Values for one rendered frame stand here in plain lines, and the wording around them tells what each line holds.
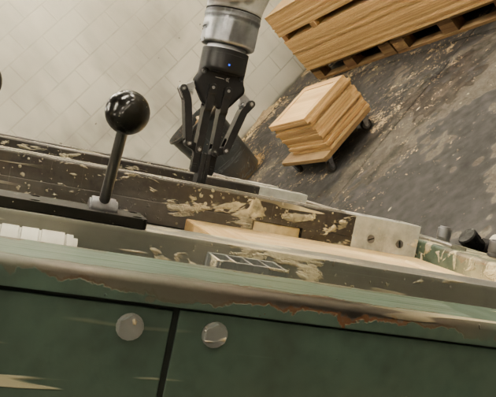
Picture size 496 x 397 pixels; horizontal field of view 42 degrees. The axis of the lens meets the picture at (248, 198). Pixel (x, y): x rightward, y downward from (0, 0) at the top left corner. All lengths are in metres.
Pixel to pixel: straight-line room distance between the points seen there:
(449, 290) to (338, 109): 3.56
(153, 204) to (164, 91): 5.48
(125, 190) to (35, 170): 0.13
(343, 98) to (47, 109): 2.93
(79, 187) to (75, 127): 5.23
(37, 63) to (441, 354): 5.90
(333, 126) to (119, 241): 3.69
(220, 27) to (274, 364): 0.72
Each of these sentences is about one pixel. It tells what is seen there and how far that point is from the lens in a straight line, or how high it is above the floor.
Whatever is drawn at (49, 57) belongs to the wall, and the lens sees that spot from 6.25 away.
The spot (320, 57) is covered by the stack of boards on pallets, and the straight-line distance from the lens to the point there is 6.04.
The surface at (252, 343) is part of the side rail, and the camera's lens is 0.38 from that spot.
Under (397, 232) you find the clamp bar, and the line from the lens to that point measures 1.12.
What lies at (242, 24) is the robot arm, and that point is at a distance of 1.04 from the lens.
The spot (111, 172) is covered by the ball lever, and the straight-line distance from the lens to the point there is 0.59.
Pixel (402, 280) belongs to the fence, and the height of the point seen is 1.11.
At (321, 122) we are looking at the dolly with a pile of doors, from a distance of 4.18.
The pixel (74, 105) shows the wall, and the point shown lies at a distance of 6.20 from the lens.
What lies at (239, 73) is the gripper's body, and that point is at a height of 1.32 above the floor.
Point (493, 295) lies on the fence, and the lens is 0.78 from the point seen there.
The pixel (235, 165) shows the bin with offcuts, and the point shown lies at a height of 0.16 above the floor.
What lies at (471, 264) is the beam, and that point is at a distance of 1.03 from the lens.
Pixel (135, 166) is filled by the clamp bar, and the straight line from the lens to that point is 1.47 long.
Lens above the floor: 1.47
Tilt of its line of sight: 17 degrees down
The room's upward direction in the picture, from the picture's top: 43 degrees counter-clockwise
